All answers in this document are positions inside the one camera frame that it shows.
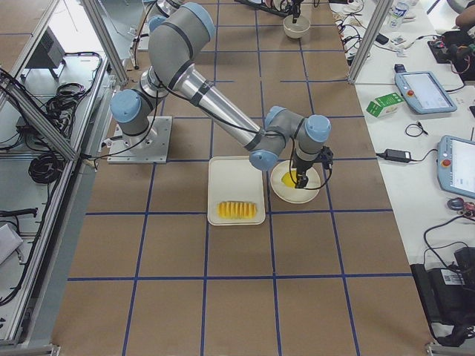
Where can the brown table mat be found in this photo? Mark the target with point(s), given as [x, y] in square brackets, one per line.
[200, 257]

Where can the teach pendant near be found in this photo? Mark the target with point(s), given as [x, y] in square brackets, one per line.
[455, 165]

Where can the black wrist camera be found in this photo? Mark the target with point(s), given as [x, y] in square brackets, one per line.
[326, 157]

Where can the aluminium frame post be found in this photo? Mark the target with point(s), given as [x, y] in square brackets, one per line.
[373, 28]

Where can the cream ceramic bowl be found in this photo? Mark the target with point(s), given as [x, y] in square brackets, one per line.
[296, 28]

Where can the black power adapter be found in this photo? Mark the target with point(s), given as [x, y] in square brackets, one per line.
[397, 155]

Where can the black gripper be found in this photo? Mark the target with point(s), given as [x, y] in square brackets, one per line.
[302, 163]

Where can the green white carton box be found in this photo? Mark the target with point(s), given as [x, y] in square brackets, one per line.
[384, 105]

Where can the black dish rack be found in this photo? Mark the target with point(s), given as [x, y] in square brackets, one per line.
[280, 8]

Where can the sliced yellow bread loaf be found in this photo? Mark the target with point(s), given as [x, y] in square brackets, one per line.
[236, 210]

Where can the yellow lemon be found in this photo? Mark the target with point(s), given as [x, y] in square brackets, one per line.
[288, 179]

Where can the teach pendant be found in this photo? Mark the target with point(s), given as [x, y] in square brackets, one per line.
[455, 165]
[423, 92]

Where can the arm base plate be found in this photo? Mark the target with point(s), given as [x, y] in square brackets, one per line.
[149, 147]

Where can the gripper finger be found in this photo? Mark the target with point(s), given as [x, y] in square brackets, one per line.
[295, 13]

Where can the white rectangular tray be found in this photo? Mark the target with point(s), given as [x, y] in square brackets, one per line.
[233, 178]

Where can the cream round plate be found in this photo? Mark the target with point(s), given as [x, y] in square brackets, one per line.
[294, 195]

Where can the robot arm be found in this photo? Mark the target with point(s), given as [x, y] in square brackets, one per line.
[158, 11]
[174, 41]

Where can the teach pendant far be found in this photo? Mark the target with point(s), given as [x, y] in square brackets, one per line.
[423, 92]

